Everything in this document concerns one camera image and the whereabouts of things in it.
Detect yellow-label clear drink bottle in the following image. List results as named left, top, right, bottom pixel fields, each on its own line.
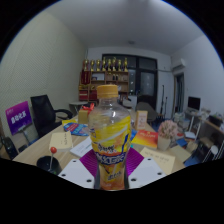
left=87, top=84, right=133, bottom=192

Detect black computer monitor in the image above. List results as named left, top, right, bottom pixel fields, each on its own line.
left=187, top=96, right=202, bottom=112

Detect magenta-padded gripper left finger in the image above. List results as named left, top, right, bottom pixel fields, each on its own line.
left=58, top=148, right=101, bottom=190

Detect black office chair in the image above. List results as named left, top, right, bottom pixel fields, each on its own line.
left=30, top=94, right=74, bottom=139

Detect cluttered wooden side desk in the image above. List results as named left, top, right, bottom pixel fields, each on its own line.
left=183, top=107, right=224, bottom=165

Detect blue book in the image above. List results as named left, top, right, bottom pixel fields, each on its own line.
left=175, top=137, right=190, bottom=149

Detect white book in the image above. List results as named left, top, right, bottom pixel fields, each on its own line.
left=69, top=135, right=94, bottom=158

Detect orange and red booklet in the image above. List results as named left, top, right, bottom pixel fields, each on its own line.
left=131, top=129, right=159, bottom=150

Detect blue and red brochure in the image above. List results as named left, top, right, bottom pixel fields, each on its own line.
left=63, top=121, right=90, bottom=138

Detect purple sign board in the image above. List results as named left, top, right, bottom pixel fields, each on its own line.
left=4, top=100, right=34, bottom=136

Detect small cream and orange box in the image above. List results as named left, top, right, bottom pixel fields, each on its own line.
left=134, top=110, right=149, bottom=131

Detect dark glass door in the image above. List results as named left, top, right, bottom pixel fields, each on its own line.
left=101, top=53, right=159, bottom=112

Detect yellow gift box red ribbon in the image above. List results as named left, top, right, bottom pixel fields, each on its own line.
left=77, top=102, right=96, bottom=126

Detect grey-brown chair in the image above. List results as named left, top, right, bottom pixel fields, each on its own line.
left=135, top=101, right=159, bottom=125

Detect black dotted mug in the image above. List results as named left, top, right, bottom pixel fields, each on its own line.
left=35, top=155, right=63, bottom=176

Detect white wall air conditioner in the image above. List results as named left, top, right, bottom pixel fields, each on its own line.
left=171, top=58, right=187, bottom=72

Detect white round stool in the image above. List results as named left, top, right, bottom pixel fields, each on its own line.
left=202, top=144, right=220, bottom=164

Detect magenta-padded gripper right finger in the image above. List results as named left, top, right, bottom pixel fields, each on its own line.
left=124, top=147, right=167, bottom=190

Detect pink flowers in white pot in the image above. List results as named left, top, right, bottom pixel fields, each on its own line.
left=157, top=119, right=179, bottom=152

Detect wooden shelf unit with trophies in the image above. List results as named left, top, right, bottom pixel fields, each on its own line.
left=78, top=56, right=131, bottom=103

